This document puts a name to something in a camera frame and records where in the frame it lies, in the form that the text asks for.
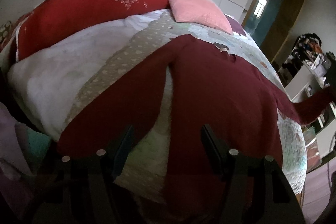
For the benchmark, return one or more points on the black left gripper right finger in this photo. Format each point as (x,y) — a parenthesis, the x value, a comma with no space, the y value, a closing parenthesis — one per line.
(233,167)

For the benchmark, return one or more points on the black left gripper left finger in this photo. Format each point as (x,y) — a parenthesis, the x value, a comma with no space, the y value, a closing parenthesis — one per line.
(99,168)

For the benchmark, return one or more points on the dark red knit sweater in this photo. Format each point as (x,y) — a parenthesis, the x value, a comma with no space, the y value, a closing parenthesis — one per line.
(209,87)

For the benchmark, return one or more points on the black clothes rack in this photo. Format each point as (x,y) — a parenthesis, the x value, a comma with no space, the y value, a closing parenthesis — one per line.
(304,47)

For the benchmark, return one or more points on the white bed sheet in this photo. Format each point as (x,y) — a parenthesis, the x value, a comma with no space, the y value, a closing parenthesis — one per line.
(47,82)

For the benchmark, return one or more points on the white shelf unit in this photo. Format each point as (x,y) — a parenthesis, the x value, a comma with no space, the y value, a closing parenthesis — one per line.
(307,86)

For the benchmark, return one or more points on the purple pillow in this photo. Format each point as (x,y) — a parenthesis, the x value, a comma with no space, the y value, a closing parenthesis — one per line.
(236,27)

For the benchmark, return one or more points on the red embroidered pillow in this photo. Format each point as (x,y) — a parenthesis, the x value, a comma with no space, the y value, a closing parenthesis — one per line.
(54,20)

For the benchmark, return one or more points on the pink cushion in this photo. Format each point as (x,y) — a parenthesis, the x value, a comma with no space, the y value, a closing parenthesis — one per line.
(204,12)

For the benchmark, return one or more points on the teal glass door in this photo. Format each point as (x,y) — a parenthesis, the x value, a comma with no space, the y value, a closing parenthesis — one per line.
(261,18)

